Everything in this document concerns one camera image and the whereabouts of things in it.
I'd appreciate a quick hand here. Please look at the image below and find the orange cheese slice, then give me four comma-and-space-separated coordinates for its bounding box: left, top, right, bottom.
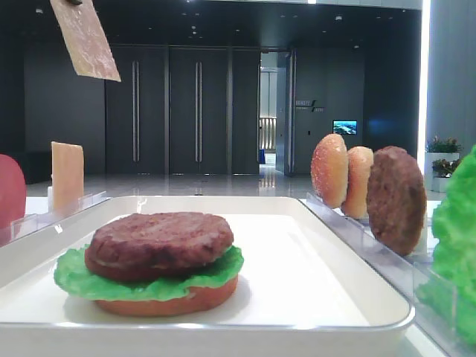
51, 141, 84, 210
50, 0, 121, 82

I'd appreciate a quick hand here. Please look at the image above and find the bun slice outer right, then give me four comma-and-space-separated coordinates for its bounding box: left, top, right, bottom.
310, 134, 349, 208

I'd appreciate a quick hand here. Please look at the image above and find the long clear rail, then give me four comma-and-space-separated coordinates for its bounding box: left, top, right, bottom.
304, 193, 475, 356
1, 191, 108, 246

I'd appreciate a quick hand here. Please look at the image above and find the long clear rail right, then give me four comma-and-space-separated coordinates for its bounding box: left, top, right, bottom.
304, 193, 475, 356

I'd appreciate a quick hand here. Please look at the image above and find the bun slice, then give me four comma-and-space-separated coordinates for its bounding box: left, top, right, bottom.
341, 147, 373, 219
310, 134, 349, 208

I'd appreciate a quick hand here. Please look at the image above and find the meat patty on tray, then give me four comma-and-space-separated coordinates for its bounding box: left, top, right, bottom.
85, 211, 234, 283

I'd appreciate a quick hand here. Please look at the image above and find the tomato slice on tray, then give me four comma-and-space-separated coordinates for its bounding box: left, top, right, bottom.
95, 275, 239, 318

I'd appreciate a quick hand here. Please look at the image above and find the white metal tray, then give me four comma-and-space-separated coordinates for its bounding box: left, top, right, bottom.
0, 195, 417, 357

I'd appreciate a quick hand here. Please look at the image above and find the wall display screen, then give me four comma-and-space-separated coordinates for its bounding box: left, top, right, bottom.
332, 120, 357, 135

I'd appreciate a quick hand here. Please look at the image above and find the red tomato slice upright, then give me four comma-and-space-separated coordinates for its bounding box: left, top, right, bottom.
0, 154, 27, 228

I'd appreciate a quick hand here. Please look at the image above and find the upright green lettuce leaf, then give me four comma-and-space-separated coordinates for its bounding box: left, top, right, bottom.
416, 149, 475, 346

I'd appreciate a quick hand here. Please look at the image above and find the lettuce leaf on tray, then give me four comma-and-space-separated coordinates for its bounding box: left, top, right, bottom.
54, 245, 244, 301

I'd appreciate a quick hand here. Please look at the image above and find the bun slice inner right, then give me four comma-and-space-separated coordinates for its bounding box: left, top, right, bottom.
341, 147, 373, 219

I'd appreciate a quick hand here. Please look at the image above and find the long clear rail left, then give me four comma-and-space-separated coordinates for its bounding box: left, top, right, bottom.
1, 191, 108, 246

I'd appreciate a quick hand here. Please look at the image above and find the potted plants white planter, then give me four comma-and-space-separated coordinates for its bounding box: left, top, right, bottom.
424, 136, 461, 193

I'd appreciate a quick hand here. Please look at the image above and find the upright brown meat patty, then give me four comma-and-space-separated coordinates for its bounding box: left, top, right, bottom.
367, 146, 427, 256

